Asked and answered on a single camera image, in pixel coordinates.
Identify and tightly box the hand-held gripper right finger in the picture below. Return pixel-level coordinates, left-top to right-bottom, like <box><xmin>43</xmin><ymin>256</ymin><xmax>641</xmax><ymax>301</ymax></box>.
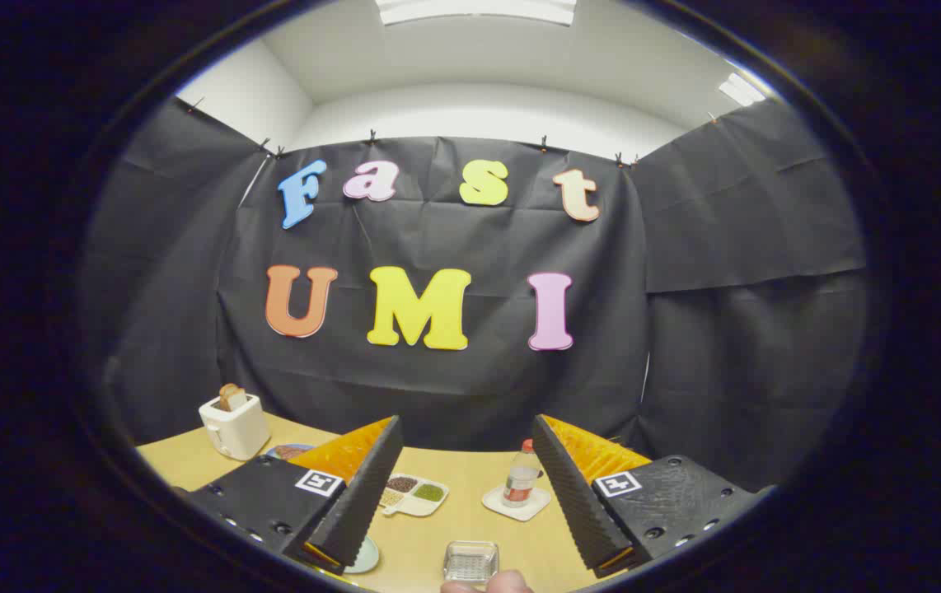
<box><xmin>531</xmin><ymin>413</ymin><xmax>768</xmax><ymax>579</ymax></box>

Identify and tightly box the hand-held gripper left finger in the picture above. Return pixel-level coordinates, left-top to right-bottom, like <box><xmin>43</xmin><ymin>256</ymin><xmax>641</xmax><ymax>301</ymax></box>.
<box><xmin>182</xmin><ymin>414</ymin><xmax>405</xmax><ymax>577</ymax></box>

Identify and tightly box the white square coaster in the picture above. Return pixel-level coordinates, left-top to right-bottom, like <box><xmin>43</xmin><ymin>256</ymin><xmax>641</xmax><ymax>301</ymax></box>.
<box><xmin>482</xmin><ymin>484</ymin><xmax>552</xmax><ymax>522</ymax></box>

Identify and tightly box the white divided tray with beans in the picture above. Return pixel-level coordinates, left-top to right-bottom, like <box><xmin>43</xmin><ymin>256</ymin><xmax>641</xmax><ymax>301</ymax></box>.
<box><xmin>378</xmin><ymin>473</ymin><xmax>450</xmax><ymax>518</ymax></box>

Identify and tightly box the clear bottle with red cap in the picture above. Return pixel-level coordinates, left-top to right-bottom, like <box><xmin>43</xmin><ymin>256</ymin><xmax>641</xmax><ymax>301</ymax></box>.
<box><xmin>502</xmin><ymin>439</ymin><xmax>543</xmax><ymax>508</ymax></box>

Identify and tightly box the pale green plate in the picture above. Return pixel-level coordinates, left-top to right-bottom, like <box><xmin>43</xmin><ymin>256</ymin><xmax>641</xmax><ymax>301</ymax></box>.
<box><xmin>344</xmin><ymin>537</ymin><xmax>381</xmax><ymax>575</ymax></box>

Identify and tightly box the cream toaster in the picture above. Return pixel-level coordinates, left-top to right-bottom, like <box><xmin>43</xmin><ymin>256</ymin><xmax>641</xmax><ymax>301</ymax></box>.
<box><xmin>199</xmin><ymin>393</ymin><xmax>272</xmax><ymax>461</ymax></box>

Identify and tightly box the small ceiling light panel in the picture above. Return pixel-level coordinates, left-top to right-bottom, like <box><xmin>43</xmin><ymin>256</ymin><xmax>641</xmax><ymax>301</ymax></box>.
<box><xmin>718</xmin><ymin>72</ymin><xmax>766</xmax><ymax>108</ymax></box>

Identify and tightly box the large ceiling light panel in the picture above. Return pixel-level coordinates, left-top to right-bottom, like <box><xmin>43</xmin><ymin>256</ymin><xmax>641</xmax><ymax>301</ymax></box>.
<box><xmin>376</xmin><ymin>0</ymin><xmax>578</xmax><ymax>26</ymax></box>

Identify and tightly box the metal wire basket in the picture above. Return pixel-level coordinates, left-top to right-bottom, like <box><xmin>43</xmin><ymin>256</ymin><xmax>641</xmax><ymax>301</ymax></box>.
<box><xmin>442</xmin><ymin>540</ymin><xmax>500</xmax><ymax>584</ymax></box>

